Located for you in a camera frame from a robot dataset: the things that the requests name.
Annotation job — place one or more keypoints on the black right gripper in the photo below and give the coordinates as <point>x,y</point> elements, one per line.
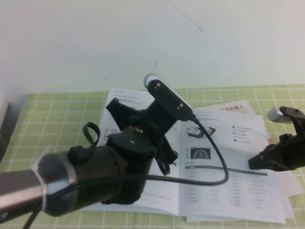
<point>293,152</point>

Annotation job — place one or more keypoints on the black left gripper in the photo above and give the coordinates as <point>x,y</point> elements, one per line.
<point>152,133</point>

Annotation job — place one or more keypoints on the white product brochure book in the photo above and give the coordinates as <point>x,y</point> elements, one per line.
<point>238,190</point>

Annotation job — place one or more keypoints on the black looped plug tether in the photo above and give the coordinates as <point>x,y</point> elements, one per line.
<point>88,136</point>

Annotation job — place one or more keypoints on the white leaflet with red print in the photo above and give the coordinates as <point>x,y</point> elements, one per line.
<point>233,103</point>

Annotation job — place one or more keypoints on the green checked tablecloth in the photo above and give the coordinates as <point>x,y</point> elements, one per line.
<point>59,114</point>

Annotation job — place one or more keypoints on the white zip tie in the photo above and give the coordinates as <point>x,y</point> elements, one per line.
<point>44,193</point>

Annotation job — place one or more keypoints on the white box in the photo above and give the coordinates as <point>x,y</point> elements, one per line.
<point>2,105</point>

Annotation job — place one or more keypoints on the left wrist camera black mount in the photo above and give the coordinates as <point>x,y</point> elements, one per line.
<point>169,102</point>

